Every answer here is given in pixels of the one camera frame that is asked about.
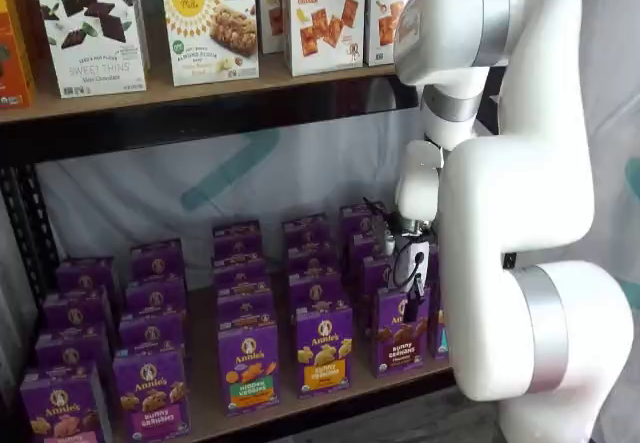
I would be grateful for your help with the purple Annie's box teal patch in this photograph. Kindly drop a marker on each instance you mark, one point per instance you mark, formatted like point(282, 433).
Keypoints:
point(440, 338)

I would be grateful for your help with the purple Annie's box orange patch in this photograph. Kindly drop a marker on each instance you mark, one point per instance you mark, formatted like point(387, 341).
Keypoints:
point(305, 230)
point(315, 290)
point(312, 260)
point(331, 355)

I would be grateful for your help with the purple Annie's box magenta patch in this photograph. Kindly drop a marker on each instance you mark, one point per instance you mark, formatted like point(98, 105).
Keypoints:
point(150, 330)
point(155, 295)
point(157, 260)
point(152, 393)

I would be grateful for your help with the white Sweet Thins box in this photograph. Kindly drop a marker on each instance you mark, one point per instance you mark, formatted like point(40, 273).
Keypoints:
point(90, 33)

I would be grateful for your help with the white backdrop sheet teal logo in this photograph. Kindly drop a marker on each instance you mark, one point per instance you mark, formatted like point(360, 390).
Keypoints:
point(150, 178)

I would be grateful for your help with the purple Annie's box green patch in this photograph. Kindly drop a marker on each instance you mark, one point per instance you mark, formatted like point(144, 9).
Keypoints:
point(237, 240)
point(240, 275)
point(248, 370)
point(245, 308)

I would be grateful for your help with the pretzel crackers sea salt box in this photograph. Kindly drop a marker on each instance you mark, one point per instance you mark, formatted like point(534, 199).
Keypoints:
point(385, 18)

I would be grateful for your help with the pretzel crackers cheddar box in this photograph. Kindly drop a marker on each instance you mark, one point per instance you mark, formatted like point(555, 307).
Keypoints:
point(271, 13)
point(325, 23)

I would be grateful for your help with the purple Annie's box brown patch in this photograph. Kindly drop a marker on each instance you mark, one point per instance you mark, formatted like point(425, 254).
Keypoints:
point(377, 273)
point(395, 348)
point(360, 218)
point(367, 243)

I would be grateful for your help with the upper wooden shelf board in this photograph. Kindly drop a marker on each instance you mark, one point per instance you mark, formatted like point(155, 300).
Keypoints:
point(160, 95)

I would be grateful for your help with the purple Annie's box pink patch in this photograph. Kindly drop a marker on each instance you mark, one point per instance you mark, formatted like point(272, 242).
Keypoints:
point(75, 310)
point(70, 350)
point(62, 408)
point(85, 278)

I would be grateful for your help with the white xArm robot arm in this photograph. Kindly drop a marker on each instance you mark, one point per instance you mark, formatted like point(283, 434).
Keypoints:
point(525, 188)

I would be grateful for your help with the orange snack box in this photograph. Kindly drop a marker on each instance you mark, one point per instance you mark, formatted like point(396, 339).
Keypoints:
point(12, 53)

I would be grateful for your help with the Simple Mills bars box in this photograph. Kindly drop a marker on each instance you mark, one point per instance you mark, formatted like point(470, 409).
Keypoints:
point(215, 33)

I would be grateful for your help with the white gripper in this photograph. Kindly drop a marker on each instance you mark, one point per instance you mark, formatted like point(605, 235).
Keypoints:
point(412, 258)

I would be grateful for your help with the black metal shelf frame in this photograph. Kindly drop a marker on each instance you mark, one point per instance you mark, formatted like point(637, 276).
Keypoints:
point(150, 128)

